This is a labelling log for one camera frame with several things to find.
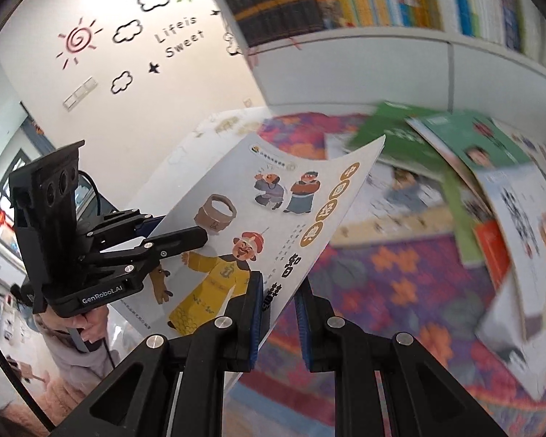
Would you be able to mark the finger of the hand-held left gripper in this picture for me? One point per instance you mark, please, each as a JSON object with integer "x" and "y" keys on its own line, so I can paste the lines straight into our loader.
{"x": 127, "y": 221}
{"x": 177, "y": 239}

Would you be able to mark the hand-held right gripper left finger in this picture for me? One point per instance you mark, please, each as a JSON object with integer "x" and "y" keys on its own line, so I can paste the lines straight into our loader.
{"x": 256, "y": 327}

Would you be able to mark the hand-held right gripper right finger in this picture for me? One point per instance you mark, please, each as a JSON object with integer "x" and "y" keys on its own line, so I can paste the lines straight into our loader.
{"x": 301, "y": 327}

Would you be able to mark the white book yellow-robed figure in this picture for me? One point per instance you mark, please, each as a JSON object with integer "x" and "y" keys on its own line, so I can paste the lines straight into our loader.
{"x": 273, "y": 209}

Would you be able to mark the pale blue pink book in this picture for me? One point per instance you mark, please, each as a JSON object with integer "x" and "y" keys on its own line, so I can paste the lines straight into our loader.
{"x": 400, "y": 200}

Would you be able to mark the white book green-dress figure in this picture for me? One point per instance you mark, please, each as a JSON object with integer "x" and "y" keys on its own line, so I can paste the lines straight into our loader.
{"x": 518, "y": 282}

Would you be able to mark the teal book red-robed girl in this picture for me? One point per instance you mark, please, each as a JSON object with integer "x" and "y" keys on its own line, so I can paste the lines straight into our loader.
{"x": 455, "y": 132}

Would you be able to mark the row of colourful books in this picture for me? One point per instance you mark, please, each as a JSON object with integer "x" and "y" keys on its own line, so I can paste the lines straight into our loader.
{"x": 496, "y": 4}

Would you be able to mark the person's left hand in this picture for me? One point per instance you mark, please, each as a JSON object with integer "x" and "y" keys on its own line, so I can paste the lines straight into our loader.
{"x": 101, "y": 325}

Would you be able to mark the floral blanket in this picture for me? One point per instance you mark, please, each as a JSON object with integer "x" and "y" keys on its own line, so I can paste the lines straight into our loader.
{"x": 391, "y": 291}

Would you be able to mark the white bookshelf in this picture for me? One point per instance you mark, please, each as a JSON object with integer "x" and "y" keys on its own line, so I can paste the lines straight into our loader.
{"x": 368, "y": 63}

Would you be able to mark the white light switch panel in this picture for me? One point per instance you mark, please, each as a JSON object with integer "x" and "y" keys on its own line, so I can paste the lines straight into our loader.
{"x": 79, "y": 93}

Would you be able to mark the pink sun wall decal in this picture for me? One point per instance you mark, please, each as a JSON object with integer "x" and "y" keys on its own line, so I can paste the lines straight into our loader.
{"x": 77, "y": 41}

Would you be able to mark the black lettering wall decal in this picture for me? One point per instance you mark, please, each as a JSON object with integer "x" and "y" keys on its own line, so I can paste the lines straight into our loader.
{"x": 182, "y": 41}

